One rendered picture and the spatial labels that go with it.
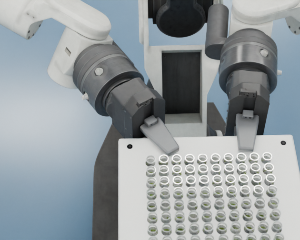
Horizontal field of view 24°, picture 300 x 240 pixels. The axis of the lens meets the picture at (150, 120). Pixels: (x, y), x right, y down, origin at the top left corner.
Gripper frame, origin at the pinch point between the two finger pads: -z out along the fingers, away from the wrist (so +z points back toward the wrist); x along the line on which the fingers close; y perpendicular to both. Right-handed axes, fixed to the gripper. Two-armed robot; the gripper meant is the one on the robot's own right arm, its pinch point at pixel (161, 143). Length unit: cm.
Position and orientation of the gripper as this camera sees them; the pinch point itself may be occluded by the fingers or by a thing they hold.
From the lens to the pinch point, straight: 97.5
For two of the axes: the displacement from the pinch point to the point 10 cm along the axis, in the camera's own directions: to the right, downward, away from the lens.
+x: 0.0, 6.3, 7.8
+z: -5.5, -6.5, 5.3
